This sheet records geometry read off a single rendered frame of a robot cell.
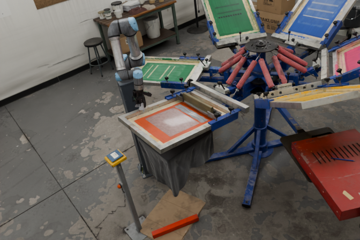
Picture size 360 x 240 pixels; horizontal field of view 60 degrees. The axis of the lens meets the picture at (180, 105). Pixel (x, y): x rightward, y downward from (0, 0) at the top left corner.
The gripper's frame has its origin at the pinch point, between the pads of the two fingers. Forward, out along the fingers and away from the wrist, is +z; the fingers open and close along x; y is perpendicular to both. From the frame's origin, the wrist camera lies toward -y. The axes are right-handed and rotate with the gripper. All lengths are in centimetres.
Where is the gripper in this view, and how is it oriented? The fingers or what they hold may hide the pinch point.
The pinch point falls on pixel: (142, 109)
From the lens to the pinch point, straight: 268.5
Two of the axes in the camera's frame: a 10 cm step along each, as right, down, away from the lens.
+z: 0.1, 8.8, 4.8
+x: 6.3, 3.6, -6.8
